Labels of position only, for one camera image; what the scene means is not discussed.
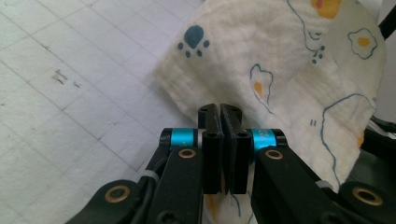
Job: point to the white towel with egg print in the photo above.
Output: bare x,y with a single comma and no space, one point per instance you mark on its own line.
280,46

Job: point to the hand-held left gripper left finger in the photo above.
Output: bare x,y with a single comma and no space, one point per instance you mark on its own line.
213,161

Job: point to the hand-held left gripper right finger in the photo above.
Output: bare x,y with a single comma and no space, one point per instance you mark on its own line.
238,161

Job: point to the black bar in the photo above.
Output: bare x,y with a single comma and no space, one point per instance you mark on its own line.
389,23

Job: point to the dark object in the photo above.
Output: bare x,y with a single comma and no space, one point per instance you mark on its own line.
381,143

